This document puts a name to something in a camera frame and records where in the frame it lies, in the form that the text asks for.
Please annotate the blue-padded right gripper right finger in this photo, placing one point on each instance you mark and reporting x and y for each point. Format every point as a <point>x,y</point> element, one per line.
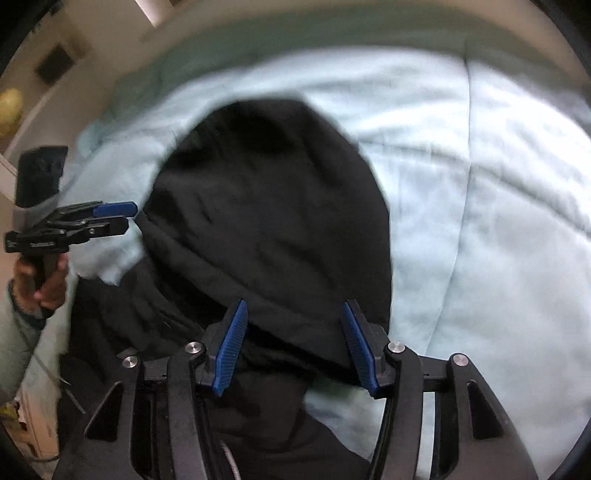
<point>367,343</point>

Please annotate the light teal quilted duvet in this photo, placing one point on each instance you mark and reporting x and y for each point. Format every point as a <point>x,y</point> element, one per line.
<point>482,154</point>

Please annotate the black hooded jacket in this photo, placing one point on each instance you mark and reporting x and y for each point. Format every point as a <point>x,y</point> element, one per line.
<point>266,202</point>

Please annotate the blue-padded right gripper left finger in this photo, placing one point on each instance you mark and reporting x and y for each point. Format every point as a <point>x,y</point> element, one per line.
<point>223,344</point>

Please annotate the yellow globe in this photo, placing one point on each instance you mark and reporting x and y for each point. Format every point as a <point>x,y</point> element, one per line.
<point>11,111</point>

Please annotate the person's left hand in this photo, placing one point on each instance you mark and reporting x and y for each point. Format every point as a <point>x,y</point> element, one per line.
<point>50,295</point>

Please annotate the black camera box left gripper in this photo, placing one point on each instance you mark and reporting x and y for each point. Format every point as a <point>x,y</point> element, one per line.
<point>39,173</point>

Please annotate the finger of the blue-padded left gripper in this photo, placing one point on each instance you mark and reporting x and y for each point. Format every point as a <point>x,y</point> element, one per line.
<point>116,209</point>
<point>107,226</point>

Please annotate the light green sleeve forearm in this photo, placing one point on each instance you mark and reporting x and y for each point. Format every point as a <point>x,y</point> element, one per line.
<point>20,334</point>

